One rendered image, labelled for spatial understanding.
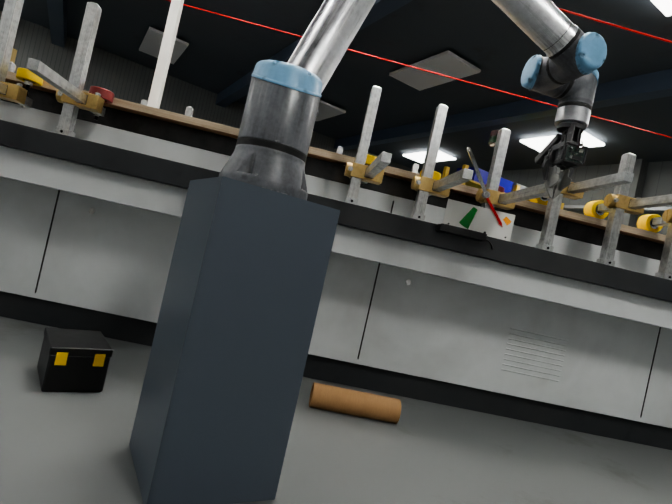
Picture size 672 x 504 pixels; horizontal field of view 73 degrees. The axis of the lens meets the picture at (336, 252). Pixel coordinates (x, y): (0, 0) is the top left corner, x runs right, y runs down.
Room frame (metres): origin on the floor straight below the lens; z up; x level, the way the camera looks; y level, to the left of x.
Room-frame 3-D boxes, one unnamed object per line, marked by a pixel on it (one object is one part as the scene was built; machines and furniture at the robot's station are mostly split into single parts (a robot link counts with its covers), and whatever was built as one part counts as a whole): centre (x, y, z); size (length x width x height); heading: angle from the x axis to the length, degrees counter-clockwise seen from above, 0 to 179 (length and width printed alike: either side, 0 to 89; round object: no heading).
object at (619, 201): (1.73, -1.03, 0.95); 0.13 x 0.06 x 0.05; 95
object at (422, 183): (1.66, -0.28, 0.83); 0.13 x 0.06 x 0.05; 95
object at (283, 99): (0.98, 0.18, 0.79); 0.17 x 0.15 x 0.18; 13
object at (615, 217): (1.73, -1.01, 0.90); 0.03 x 0.03 x 0.48; 5
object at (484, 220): (1.66, -0.48, 0.75); 0.26 x 0.01 x 0.10; 95
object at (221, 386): (0.97, 0.18, 0.30); 0.25 x 0.25 x 0.60; 31
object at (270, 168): (0.97, 0.18, 0.65); 0.19 x 0.19 x 0.10
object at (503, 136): (1.68, -0.51, 0.87); 0.03 x 0.03 x 0.48; 5
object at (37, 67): (1.45, 0.93, 0.83); 0.43 x 0.03 x 0.04; 5
